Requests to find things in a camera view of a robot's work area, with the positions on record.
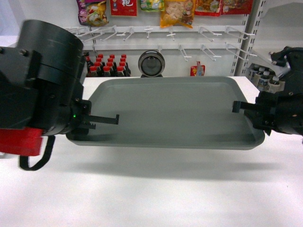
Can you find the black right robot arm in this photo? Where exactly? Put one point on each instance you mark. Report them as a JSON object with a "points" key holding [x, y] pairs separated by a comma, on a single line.
{"points": [[280, 111]]}

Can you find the grey plastic tray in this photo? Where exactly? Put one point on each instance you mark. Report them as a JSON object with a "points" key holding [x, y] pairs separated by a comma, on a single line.
{"points": [[180, 112]]}

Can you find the red snack packet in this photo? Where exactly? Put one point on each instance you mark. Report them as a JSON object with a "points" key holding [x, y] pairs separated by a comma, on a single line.
{"points": [[197, 70]]}

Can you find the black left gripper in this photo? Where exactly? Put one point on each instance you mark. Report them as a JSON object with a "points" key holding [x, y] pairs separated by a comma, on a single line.
{"points": [[75, 118]]}

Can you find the black barcode scanner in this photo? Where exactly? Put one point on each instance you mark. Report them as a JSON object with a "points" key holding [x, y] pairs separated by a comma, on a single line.
{"points": [[151, 64]]}

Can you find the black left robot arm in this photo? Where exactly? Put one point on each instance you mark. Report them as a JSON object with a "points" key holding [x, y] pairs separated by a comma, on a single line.
{"points": [[40, 82]]}

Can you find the purple snack bag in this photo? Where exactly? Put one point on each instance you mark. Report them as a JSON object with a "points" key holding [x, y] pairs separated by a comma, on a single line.
{"points": [[92, 12]]}

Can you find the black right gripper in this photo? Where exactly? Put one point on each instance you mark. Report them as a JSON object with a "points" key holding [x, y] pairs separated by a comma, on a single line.
{"points": [[262, 113]]}

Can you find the yellow snack bag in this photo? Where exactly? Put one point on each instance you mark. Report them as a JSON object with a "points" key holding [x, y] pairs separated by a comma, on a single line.
{"points": [[178, 12]]}

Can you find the red hanging packet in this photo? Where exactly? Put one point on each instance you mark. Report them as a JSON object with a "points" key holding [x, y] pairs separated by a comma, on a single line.
{"points": [[126, 8]]}

